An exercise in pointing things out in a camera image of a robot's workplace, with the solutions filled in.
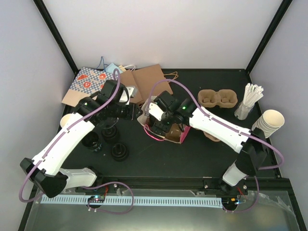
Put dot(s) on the light blue paper bag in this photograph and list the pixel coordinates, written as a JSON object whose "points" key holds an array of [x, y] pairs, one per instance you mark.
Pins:
{"points": [[108, 68]]}

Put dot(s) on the pink cakes paper bag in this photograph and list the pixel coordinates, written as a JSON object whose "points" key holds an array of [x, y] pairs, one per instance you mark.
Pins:
{"points": [[176, 134]]}

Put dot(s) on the cream paper bag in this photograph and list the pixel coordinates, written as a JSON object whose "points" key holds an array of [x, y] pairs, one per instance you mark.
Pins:
{"points": [[130, 67]]}

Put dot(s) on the blue checkered paper bag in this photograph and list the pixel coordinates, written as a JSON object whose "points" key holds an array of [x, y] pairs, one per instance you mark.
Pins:
{"points": [[87, 82]]}

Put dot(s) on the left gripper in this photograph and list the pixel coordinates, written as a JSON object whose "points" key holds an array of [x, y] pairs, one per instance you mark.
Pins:
{"points": [[132, 114]]}

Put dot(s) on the pulp cup carrier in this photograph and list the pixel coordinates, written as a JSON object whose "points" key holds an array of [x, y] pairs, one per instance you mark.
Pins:
{"points": [[211, 137], [224, 98]]}

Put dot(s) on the paper cup stack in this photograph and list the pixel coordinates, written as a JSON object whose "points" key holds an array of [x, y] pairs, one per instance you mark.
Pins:
{"points": [[270, 121], [64, 120]]}

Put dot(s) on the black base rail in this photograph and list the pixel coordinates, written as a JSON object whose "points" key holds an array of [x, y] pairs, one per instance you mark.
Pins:
{"points": [[170, 183]]}

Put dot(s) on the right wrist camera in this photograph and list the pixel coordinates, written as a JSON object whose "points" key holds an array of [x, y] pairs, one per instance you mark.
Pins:
{"points": [[155, 111]]}

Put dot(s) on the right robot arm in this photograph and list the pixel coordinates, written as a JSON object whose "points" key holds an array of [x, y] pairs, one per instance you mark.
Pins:
{"points": [[164, 111]]}

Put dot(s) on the front black lid stack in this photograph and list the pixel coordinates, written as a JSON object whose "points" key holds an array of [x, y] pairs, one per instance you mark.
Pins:
{"points": [[119, 152]]}

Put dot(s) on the middle black lid stack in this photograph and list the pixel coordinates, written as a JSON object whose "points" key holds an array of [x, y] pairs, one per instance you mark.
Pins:
{"points": [[110, 135]]}

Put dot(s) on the light blue cable duct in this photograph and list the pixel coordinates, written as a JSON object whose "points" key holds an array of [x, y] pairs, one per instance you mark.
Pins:
{"points": [[136, 201]]}

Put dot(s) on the right black frame post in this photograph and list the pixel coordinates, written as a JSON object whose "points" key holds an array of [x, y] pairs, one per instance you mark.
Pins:
{"points": [[282, 9]]}

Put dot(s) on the left black frame post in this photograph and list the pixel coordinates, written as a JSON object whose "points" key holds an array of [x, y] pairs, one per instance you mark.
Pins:
{"points": [[40, 5]]}

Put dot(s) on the black frame post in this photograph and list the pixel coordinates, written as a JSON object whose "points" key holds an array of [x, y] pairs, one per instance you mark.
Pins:
{"points": [[40, 5], [282, 9]]}

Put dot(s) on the black lid stack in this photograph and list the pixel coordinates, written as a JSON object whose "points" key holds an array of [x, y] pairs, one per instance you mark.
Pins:
{"points": [[119, 152], [110, 135]]}

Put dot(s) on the right paper cup stack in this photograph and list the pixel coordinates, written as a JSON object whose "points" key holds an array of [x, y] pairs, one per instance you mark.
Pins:
{"points": [[270, 121]]}

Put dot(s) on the brown kraft paper bag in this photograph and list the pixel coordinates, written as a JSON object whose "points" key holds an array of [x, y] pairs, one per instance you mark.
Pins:
{"points": [[143, 79]]}

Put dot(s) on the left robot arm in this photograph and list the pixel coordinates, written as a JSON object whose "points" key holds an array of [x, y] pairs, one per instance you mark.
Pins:
{"points": [[45, 169]]}

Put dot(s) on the left paper cup stack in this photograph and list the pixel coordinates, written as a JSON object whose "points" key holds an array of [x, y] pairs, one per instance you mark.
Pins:
{"points": [[64, 120]]}

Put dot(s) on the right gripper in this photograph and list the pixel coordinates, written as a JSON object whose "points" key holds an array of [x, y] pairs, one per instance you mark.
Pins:
{"points": [[165, 128]]}

